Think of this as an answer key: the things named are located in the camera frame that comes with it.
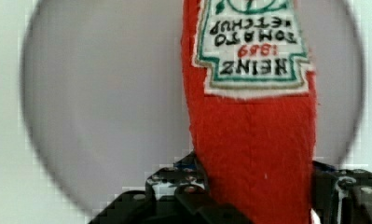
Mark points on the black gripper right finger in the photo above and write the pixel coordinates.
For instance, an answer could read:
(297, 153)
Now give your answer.
(341, 196)

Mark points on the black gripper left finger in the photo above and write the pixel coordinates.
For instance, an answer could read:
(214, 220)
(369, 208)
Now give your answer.
(177, 194)

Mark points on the red plush ketchup bottle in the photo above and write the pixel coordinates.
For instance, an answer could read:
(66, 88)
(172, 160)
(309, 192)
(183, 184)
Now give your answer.
(251, 99)

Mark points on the grey round plate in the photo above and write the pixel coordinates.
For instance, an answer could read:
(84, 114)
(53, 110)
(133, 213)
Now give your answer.
(103, 99)

